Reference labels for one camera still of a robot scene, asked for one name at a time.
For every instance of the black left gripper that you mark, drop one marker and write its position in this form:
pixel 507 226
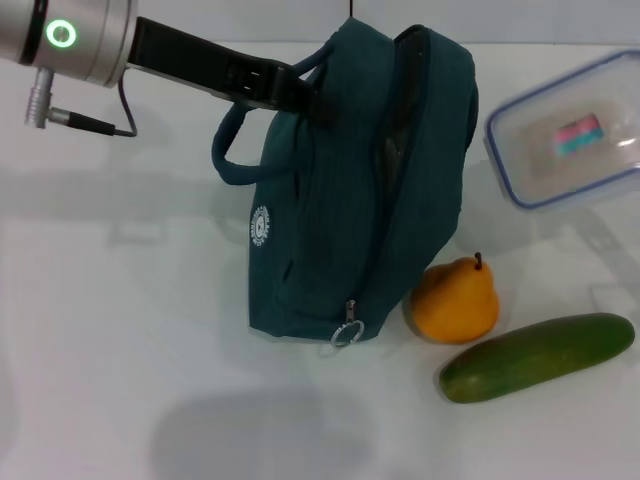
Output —
pixel 190 55

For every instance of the dark teal insulated lunch bag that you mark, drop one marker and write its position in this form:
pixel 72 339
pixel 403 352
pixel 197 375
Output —
pixel 340 210

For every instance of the orange pear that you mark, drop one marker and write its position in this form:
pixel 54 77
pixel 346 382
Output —
pixel 455 305

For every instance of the clear blue-rimmed plastic container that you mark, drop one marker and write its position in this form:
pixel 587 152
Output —
pixel 560 150

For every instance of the green cucumber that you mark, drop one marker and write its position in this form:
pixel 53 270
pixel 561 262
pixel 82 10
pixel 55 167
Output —
pixel 535 360

